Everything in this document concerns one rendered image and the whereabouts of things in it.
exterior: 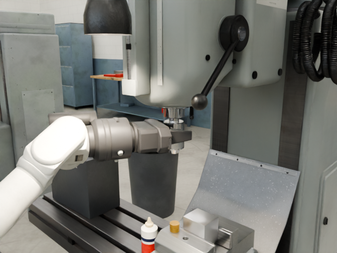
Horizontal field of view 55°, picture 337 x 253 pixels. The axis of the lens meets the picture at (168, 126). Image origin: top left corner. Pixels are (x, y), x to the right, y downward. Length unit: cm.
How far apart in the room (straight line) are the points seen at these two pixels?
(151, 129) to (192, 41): 20
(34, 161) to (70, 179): 46
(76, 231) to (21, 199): 40
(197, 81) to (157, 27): 12
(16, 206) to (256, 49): 56
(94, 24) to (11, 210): 33
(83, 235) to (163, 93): 51
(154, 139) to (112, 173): 39
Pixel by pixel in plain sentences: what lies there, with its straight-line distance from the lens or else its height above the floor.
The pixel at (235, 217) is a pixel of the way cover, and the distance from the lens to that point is 104.
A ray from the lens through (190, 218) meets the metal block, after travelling 74.
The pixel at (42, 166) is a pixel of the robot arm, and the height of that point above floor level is 123.
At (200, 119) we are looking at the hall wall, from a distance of 602.
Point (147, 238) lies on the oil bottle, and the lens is 80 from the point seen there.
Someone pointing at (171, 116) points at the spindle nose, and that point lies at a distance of 69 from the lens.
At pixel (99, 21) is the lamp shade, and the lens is 48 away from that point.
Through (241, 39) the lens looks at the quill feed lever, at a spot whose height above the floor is 144.
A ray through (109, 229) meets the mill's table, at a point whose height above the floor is 92.
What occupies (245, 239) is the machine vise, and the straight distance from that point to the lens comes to 83.
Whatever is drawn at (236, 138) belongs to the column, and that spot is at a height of 114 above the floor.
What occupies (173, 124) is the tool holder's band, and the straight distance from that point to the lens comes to 70.
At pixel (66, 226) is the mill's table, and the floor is 92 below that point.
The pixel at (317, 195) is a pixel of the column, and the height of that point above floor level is 100.
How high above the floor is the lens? 143
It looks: 14 degrees down
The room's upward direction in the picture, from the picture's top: straight up
